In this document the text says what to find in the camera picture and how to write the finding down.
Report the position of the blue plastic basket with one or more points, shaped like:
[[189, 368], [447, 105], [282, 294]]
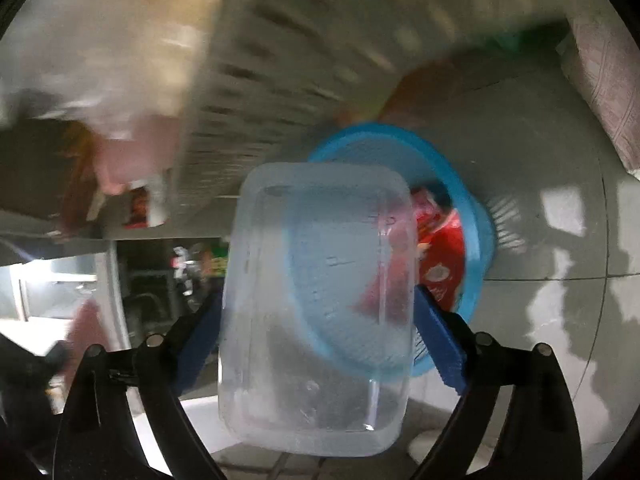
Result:
[[472, 245]]

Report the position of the pink plastic basin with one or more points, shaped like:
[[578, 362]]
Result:
[[130, 160]]

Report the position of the pink patterned cloth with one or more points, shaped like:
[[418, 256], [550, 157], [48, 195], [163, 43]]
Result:
[[605, 85]]

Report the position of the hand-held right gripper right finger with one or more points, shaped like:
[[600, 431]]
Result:
[[445, 340]]

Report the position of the red printed bag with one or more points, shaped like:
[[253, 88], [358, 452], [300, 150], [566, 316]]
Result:
[[442, 255]]

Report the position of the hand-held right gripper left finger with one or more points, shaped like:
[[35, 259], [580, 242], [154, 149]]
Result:
[[200, 340]]

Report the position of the clear plastic container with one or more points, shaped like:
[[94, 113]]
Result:
[[300, 360]]

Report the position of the white rounded object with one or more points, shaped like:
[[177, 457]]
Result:
[[425, 447]]

